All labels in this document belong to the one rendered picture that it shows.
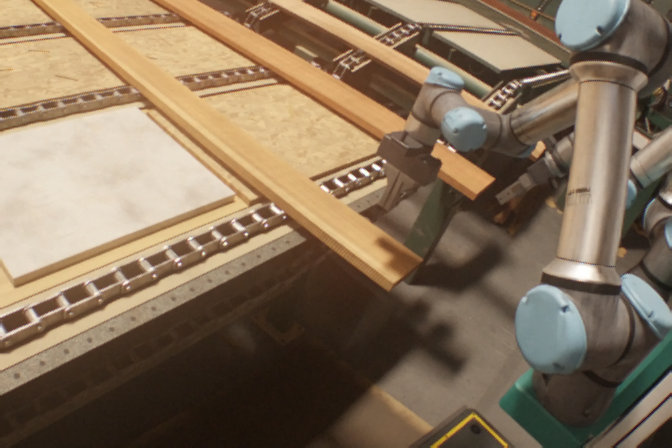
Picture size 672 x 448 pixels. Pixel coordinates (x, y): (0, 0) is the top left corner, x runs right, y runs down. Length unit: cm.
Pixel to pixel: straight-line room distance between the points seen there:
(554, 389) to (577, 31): 53
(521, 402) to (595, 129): 44
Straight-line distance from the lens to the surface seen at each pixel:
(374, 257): 122
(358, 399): 208
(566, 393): 85
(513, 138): 104
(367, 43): 257
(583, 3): 74
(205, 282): 108
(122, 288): 100
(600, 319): 69
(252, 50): 214
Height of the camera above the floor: 157
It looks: 29 degrees down
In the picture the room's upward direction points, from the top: 24 degrees clockwise
